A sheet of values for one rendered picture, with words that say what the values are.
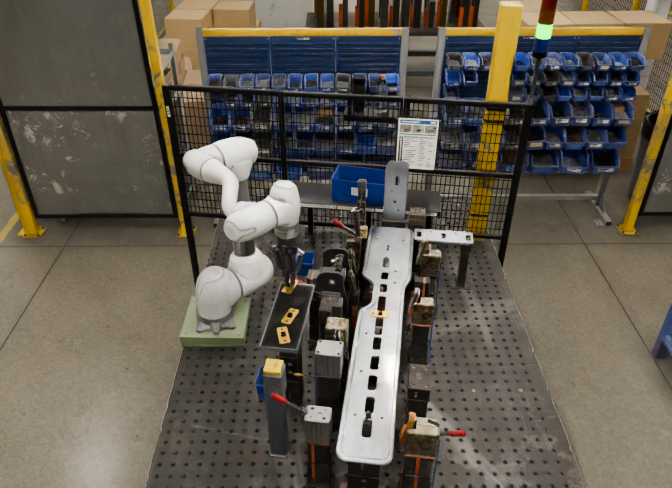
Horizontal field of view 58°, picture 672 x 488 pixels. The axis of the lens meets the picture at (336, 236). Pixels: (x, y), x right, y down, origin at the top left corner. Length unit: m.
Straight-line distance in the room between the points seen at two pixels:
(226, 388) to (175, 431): 0.28
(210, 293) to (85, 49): 2.23
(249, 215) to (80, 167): 2.97
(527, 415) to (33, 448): 2.48
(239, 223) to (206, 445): 0.95
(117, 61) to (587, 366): 3.55
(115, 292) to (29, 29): 1.80
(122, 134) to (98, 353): 1.56
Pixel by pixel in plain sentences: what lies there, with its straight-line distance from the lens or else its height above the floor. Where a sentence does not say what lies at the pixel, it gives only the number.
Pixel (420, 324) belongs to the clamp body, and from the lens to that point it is 2.64.
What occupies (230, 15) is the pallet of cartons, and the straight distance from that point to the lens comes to 6.95.
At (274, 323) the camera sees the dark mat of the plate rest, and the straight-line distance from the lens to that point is 2.29.
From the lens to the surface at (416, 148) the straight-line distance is 3.25.
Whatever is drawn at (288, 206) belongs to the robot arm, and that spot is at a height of 1.61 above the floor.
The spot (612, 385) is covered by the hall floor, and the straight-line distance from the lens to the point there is 3.96.
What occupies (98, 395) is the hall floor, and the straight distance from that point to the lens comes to 3.82.
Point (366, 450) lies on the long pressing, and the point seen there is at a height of 1.00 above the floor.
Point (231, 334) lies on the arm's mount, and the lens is 2.86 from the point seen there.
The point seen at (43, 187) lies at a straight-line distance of 5.09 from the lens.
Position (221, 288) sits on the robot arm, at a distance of 2.76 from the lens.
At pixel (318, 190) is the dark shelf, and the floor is 1.03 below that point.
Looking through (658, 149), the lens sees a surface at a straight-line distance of 5.02.
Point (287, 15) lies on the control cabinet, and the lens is 9.10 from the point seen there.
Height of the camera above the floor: 2.70
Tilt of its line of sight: 34 degrees down
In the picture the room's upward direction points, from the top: straight up
